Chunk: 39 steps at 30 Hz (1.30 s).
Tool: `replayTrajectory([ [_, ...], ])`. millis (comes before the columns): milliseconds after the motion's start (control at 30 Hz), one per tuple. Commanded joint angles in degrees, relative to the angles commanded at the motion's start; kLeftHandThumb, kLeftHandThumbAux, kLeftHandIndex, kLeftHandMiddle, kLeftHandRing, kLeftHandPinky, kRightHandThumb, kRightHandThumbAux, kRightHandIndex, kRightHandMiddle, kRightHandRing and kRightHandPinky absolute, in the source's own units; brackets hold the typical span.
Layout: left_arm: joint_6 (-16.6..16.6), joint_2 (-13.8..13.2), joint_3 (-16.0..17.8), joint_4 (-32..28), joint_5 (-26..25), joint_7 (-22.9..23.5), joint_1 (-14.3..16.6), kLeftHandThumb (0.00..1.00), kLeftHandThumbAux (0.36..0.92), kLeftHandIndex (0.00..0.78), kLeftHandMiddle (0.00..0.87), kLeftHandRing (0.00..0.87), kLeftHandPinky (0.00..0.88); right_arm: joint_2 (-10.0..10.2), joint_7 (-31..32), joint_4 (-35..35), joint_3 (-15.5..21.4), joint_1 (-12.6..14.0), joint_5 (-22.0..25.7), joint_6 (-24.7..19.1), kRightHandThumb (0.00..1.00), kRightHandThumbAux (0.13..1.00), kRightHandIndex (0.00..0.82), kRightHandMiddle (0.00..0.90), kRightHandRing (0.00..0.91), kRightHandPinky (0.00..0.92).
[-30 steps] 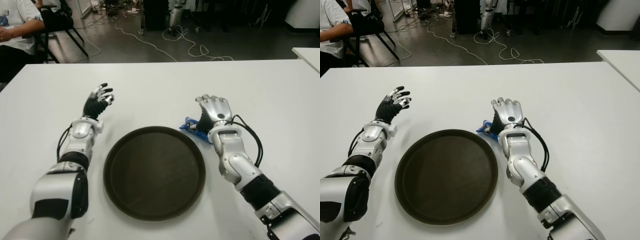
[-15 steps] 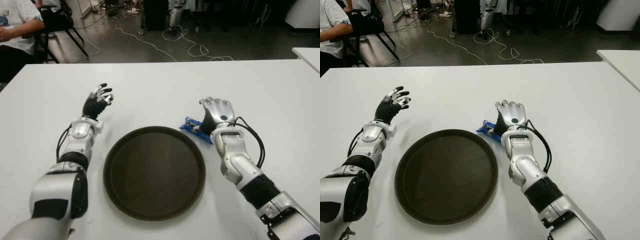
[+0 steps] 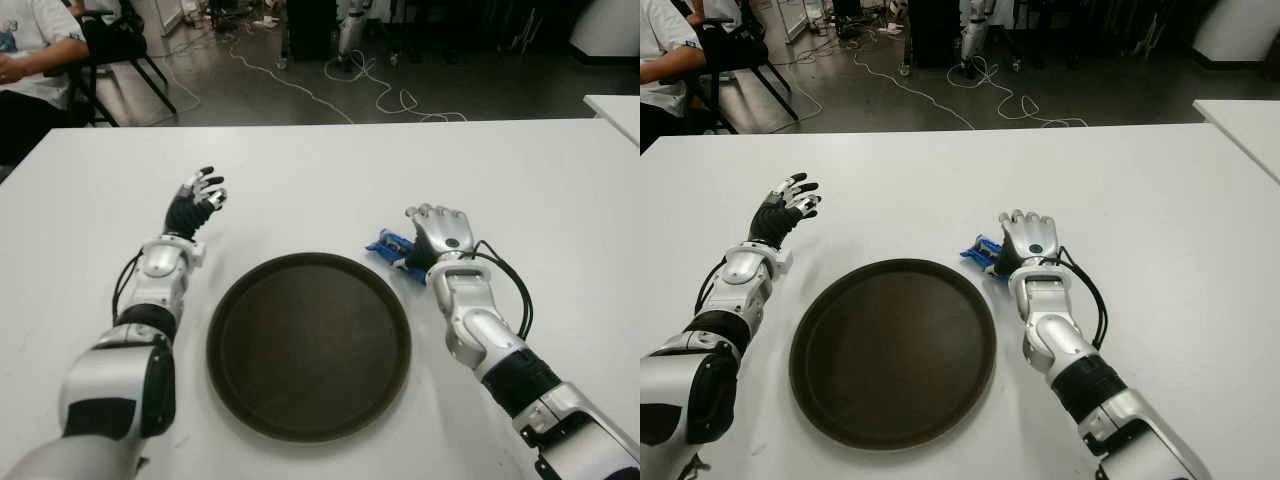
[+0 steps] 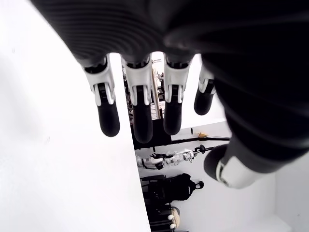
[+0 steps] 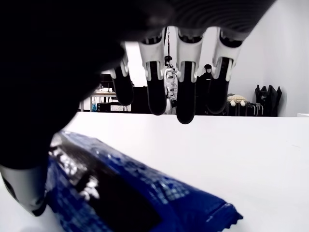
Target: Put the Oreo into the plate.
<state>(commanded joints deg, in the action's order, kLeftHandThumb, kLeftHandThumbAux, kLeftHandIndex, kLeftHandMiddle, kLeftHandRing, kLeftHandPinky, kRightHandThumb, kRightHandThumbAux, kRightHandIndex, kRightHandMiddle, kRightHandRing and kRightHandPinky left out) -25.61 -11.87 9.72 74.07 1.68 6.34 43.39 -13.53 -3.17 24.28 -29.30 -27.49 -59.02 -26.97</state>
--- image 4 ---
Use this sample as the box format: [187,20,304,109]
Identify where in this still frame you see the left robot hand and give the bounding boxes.
[30,0,309,189]

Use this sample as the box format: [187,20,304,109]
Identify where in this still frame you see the wooden pole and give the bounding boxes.
[151,67,162,119]

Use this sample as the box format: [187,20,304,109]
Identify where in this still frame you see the black horizontal bar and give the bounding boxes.
[170,136,230,144]

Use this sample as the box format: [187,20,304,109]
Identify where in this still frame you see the silver robot lying down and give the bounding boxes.
[135,148,195,171]

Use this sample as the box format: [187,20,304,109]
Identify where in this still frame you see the black backpack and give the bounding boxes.
[172,173,205,201]

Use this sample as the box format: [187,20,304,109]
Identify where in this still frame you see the black equipment cases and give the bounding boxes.
[140,175,173,232]

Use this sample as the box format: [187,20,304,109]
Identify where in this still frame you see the beige shoe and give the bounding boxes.
[168,206,181,230]

